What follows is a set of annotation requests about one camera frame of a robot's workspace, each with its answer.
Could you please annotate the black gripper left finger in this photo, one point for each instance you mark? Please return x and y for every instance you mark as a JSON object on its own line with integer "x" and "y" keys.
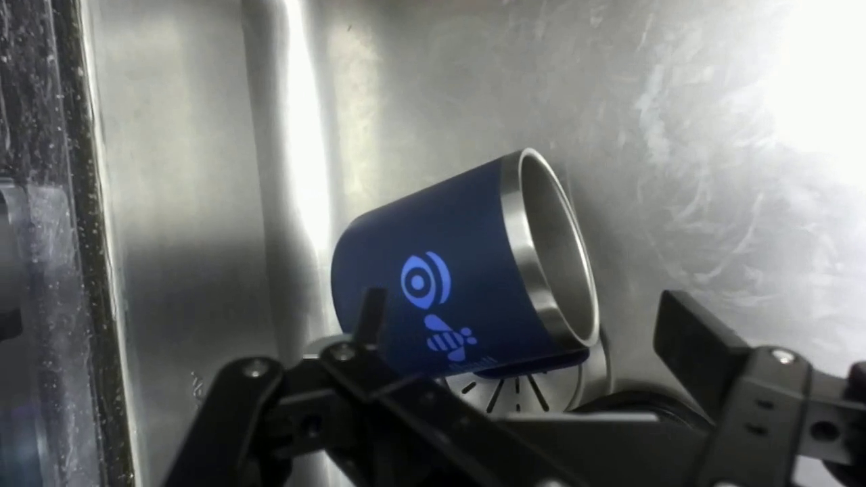
{"x": 235, "y": 414}

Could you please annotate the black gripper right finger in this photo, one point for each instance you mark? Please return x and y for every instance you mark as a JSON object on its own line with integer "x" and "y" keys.
{"x": 778, "y": 406}

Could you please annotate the blue steel cup with logo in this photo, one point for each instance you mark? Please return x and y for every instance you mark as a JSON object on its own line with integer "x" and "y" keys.
{"x": 450, "y": 261}

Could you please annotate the metal sink drain strainer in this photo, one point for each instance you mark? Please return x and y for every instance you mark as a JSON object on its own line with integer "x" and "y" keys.
{"x": 515, "y": 390}

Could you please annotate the stainless steel sink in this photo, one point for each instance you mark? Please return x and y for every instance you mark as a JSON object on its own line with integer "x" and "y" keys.
{"x": 651, "y": 135}

